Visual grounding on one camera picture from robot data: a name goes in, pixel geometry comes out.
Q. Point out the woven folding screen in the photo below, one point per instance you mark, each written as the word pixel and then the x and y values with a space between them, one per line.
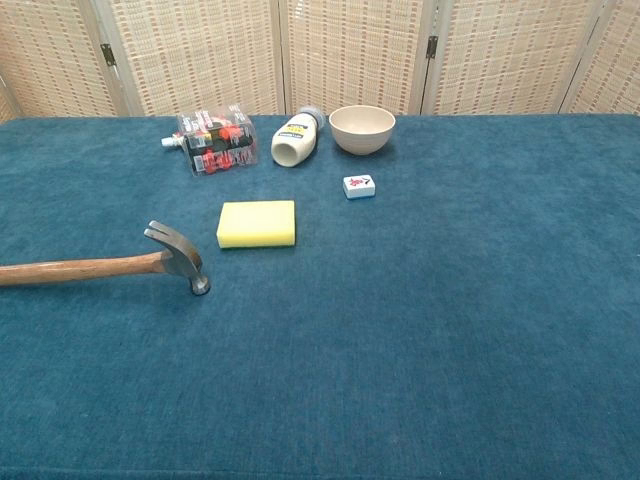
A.
pixel 350 55

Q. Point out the clear box of red pins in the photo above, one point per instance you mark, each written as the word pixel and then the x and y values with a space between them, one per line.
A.
pixel 218 143

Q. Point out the small white tube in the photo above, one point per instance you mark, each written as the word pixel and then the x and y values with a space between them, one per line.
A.
pixel 170 142

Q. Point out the blue table cloth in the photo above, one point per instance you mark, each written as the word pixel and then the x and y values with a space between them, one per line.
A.
pixel 380 320

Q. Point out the beige bowl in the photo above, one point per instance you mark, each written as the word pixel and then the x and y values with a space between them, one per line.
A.
pixel 362 129

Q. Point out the yellow sponge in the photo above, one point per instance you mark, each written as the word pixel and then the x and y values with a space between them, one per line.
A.
pixel 256 223

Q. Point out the cream plastic bottle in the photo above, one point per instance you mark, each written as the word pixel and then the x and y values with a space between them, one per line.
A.
pixel 294 140

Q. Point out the white mahjong tile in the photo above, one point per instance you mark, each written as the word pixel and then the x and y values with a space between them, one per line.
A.
pixel 359 187

